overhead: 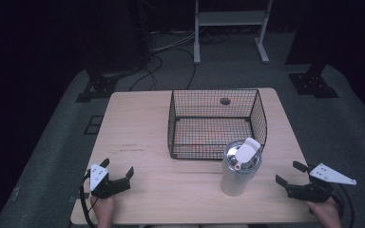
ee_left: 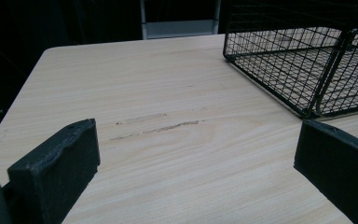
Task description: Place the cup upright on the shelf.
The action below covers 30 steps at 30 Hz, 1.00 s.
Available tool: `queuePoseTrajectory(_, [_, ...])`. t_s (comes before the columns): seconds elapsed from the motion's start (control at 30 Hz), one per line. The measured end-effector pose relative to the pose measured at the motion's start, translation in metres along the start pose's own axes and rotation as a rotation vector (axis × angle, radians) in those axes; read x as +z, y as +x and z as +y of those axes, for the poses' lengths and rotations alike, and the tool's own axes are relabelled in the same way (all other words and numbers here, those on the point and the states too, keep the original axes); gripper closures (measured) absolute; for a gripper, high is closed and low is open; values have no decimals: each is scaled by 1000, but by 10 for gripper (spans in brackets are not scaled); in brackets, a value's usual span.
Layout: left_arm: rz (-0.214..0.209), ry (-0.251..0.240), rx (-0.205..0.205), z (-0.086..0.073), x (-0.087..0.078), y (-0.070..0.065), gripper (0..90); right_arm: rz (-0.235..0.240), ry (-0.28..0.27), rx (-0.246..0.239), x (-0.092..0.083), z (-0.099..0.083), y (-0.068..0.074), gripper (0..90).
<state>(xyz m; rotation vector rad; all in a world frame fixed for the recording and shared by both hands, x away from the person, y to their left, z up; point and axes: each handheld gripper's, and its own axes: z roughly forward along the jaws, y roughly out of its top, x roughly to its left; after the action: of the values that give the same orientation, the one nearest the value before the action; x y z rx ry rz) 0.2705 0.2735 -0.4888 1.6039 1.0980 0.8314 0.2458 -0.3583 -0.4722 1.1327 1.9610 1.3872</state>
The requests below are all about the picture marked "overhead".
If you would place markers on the person's right hand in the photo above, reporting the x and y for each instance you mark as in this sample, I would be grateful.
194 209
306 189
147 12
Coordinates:
326 213

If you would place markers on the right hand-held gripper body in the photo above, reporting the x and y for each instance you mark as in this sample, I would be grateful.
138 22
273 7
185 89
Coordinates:
316 186

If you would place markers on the black stand base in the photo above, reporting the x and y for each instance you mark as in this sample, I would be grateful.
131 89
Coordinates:
313 84
99 87

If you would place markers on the person's left hand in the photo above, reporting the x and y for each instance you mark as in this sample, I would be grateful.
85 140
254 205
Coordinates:
104 210

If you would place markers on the steel tumbler with white lid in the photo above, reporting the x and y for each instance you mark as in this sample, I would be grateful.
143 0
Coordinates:
239 172

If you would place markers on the white metal stand frame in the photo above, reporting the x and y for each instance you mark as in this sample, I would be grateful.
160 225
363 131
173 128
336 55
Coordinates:
231 19

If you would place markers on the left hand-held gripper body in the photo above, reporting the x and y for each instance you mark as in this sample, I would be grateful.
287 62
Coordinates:
107 186

